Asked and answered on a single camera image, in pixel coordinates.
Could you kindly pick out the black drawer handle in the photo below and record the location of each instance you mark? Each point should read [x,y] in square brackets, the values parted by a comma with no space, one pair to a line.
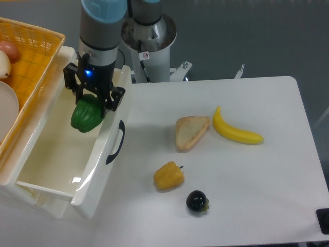
[117,143]

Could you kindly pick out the dark purple mangosteen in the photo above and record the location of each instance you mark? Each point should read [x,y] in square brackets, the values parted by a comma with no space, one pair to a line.
[197,202]

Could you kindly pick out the yellow banana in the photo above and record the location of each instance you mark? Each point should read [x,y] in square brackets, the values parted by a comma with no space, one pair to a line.
[233,133]

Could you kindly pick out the toasted bread slice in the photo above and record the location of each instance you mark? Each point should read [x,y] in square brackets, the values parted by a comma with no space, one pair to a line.
[189,130]

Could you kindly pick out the orange woven basket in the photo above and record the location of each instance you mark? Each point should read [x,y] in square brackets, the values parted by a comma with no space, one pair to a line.
[38,47]

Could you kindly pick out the black device at edge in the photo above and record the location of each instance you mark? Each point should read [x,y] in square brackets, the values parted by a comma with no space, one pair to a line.
[323,219]

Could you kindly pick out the white plate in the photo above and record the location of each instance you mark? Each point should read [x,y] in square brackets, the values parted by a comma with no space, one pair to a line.
[9,109]

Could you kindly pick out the red onion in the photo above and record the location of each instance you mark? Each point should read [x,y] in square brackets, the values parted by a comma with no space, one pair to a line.
[10,49]

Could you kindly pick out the green bell pepper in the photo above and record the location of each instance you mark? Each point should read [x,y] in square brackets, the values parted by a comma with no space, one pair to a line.
[87,114]

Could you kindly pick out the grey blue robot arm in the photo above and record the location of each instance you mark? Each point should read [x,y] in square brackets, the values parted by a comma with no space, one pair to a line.
[101,28]

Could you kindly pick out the white drawer cabinet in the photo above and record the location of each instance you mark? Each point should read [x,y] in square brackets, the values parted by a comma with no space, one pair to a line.
[14,153]

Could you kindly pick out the white onion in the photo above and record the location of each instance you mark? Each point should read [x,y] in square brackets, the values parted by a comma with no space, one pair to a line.
[5,65]

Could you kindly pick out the white open upper drawer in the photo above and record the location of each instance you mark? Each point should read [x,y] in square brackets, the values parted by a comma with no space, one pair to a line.
[69,164]

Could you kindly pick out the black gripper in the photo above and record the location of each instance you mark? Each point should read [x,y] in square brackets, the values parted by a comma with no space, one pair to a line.
[96,79]

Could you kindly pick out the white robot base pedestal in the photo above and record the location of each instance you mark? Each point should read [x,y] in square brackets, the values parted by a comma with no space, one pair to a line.
[154,51]

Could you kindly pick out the yellow bell pepper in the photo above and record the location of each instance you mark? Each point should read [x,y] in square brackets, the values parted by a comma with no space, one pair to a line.
[168,176]

